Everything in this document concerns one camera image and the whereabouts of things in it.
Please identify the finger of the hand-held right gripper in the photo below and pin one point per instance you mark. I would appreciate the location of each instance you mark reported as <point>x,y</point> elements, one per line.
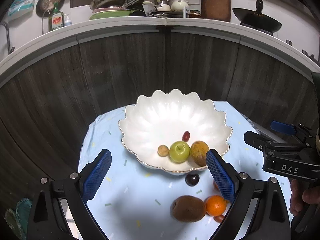
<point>255,140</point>
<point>282,127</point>

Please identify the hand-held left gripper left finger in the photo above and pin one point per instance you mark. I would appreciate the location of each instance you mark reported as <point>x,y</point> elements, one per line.
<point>97,175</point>

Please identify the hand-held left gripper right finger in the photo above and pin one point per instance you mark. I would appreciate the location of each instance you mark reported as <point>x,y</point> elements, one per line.
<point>221,177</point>

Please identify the orange mandarin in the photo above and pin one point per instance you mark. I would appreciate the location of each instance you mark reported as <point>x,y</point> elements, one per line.
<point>215,205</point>
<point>215,185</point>

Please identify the dark red cherry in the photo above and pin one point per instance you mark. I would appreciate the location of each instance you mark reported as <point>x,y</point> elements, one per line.
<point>192,179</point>

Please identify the yellow mango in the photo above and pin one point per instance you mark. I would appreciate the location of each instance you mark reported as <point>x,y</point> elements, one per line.
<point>198,153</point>

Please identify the brown kiwi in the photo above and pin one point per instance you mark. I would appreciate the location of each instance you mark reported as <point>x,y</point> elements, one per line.
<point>188,208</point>

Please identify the green apple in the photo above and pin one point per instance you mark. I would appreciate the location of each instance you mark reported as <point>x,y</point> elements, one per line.
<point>179,151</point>

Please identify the red grape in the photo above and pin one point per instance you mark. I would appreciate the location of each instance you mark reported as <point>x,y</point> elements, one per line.
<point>185,136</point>

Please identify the brown longan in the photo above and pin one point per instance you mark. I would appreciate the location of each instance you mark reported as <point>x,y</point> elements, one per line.
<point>163,150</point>

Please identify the white scalloped bowl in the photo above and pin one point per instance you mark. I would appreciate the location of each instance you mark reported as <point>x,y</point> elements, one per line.
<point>162,120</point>

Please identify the person's right hand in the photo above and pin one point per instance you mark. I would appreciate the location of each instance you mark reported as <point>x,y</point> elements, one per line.
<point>298,197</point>

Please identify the light blue patterned cloth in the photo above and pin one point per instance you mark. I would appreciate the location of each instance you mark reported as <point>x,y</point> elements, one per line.
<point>140,192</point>

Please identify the teal plastic bag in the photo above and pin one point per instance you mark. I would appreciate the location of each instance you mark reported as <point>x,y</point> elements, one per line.
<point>25,207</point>

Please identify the dark wood kitchen cabinet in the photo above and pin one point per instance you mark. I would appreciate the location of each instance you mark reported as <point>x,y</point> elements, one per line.
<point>100,80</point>

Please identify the yellow-green plastic bag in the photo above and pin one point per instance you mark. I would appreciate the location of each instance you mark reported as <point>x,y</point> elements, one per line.
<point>13,225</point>

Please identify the black induction cooker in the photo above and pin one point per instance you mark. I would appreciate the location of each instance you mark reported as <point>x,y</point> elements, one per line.
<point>257,29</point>

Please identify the black wok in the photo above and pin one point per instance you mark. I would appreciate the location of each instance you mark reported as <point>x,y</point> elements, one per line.
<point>257,18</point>

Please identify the glass jar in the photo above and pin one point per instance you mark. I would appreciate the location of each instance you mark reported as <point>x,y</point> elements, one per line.
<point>194,13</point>

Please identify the wooden cutting board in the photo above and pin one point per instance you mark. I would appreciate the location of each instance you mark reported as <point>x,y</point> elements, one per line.
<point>216,1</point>

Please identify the steel dish rack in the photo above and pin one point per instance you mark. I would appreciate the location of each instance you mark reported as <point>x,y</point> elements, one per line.
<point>170,13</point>

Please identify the white teapot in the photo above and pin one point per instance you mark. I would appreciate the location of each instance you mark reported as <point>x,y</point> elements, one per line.
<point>179,4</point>

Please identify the blue pump bottle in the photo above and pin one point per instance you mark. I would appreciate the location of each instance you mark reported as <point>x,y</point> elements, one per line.
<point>67,20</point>

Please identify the green plastic basin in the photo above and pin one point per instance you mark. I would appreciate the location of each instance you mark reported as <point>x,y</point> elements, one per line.
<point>112,15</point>

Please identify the green dish soap bottle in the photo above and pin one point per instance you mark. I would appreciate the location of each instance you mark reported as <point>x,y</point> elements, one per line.
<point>57,18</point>

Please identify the pink plate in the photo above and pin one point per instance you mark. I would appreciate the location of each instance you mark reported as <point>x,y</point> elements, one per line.
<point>110,10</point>

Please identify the white lidded saucepan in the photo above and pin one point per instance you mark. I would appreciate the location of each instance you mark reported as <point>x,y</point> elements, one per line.
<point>160,3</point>

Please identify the chrome kitchen faucet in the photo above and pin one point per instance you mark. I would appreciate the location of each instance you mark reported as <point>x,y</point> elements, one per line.
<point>7,35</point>

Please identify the hanging frying pan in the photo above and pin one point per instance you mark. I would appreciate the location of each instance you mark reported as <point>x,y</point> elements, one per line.
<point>48,3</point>

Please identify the grey metal table frame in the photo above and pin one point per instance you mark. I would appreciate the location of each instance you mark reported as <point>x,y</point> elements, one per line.
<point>260,127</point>

